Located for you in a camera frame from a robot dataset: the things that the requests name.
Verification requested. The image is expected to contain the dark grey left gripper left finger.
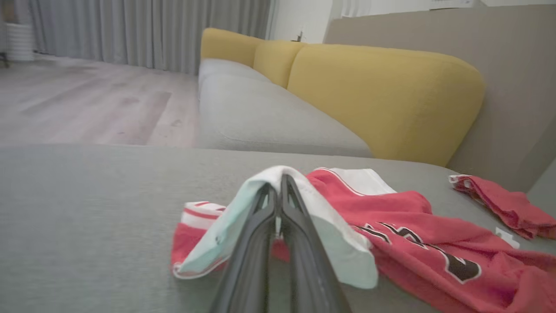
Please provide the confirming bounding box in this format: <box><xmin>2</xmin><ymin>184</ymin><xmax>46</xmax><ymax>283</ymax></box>
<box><xmin>208</xmin><ymin>183</ymin><xmax>278</xmax><ymax>313</ymax></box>

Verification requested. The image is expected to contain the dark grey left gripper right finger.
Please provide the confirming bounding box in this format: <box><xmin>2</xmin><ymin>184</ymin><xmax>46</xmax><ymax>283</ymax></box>
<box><xmin>280</xmin><ymin>174</ymin><xmax>352</xmax><ymax>313</ymax></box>

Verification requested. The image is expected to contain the red basketball jersey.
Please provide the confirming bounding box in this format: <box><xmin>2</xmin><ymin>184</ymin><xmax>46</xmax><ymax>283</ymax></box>
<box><xmin>171</xmin><ymin>165</ymin><xmax>556</xmax><ymax>313</ymax></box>

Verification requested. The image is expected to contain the red garment with white label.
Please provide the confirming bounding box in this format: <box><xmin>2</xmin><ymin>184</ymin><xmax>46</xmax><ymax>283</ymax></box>
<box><xmin>449</xmin><ymin>174</ymin><xmax>556</xmax><ymax>250</ymax></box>

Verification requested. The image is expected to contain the grey sofa seat cushion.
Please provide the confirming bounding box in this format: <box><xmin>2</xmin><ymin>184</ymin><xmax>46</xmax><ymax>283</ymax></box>
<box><xmin>196</xmin><ymin>73</ymin><xmax>374</xmax><ymax>158</ymax></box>
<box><xmin>199</xmin><ymin>58</ymin><xmax>272</xmax><ymax>84</ymax></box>

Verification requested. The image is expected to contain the large grey sofa chaise cushion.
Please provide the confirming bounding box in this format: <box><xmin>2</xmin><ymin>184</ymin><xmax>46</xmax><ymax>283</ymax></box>
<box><xmin>0</xmin><ymin>144</ymin><xmax>556</xmax><ymax>313</ymax></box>

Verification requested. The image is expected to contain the wide yellow sofa backrest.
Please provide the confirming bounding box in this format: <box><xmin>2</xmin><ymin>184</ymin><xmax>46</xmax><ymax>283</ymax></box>
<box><xmin>287</xmin><ymin>43</ymin><xmax>486</xmax><ymax>167</ymax></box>

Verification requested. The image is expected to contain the narrow yellow sofa backrest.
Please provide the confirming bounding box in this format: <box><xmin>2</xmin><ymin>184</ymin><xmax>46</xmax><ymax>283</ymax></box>
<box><xmin>253</xmin><ymin>40</ymin><xmax>305</xmax><ymax>89</ymax></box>

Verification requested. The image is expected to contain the yellow sofa armrest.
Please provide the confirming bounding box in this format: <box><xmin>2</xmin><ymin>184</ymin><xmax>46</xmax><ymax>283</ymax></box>
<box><xmin>200</xmin><ymin>28</ymin><xmax>264</xmax><ymax>68</ymax></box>

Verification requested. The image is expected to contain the grey pleated curtain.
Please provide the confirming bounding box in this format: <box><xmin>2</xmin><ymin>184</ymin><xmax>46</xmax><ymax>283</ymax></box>
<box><xmin>30</xmin><ymin>0</ymin><xmax>272</xmax><ymax>75</ymax></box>

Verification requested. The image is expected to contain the white ribbed floor pot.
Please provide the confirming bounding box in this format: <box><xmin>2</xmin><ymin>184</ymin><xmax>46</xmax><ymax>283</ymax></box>
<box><xmin>4</xmin><ymin>23</ymin><xmax>36</xmax><ymax>62</ymax></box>

